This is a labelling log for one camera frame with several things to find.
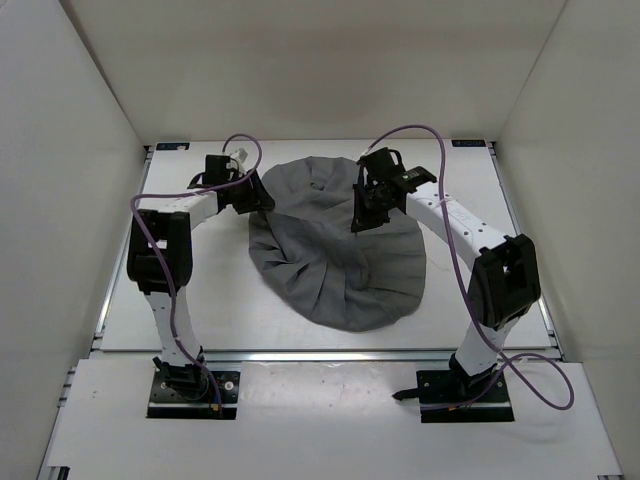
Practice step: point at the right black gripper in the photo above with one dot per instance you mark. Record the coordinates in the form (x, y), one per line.
(362, 221)

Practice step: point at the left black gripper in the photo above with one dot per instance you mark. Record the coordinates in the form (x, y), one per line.
(258, 196)

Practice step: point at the grey pleated skirt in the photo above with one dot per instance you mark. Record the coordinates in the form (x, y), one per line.
(305, 251)

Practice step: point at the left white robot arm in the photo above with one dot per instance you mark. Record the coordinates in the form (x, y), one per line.
(160, 254)

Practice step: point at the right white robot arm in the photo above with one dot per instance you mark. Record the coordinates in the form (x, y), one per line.
(504, 279)

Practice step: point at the left blue table label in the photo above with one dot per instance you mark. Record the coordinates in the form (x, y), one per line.
(172, 146)

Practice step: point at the blue table label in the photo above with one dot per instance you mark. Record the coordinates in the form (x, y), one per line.
(172, 146)
(468, 143)

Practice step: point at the right blue table label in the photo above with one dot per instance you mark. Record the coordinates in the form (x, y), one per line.
(468, 143)

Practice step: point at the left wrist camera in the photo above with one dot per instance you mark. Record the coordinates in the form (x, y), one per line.
(238, 158)

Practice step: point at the aluminium table rail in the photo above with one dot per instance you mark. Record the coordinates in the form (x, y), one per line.
(329, 356)

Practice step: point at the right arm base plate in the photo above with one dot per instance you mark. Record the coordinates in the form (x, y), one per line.
(453, 397)

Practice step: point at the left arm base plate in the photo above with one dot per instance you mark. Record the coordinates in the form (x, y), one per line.
(192, 397)

